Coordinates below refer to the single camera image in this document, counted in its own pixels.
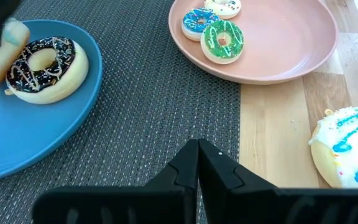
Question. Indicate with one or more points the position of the small blue white-drizzle donut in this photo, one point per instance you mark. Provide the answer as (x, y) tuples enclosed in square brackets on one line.
[(191, 18)]

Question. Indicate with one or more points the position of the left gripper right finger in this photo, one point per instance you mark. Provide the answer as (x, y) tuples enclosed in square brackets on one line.
[(259, 205)]

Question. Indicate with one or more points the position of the blue plate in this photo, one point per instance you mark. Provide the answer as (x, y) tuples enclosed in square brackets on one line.
[(26, 130)]

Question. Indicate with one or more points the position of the small white donut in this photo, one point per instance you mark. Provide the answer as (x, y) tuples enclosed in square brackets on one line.
[(219, 11)]

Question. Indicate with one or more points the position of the pink plate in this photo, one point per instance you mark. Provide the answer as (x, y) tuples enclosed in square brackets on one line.
[(278, 46)]

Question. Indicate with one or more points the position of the small green donut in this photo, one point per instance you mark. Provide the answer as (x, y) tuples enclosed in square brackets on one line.
[(210, 46)]

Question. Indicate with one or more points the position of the grey woven placemat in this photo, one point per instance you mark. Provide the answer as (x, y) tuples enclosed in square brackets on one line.
[(154, 109)]

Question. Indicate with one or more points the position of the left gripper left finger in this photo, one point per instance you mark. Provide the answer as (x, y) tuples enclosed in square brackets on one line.
[(135, 205)]

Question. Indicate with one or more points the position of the large white blue-drizzle donut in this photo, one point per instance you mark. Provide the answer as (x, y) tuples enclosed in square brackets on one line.
[(331, 161)]

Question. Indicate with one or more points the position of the large chocolate sprinkled donut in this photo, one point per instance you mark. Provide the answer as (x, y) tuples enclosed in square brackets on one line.
[(70, 77)]

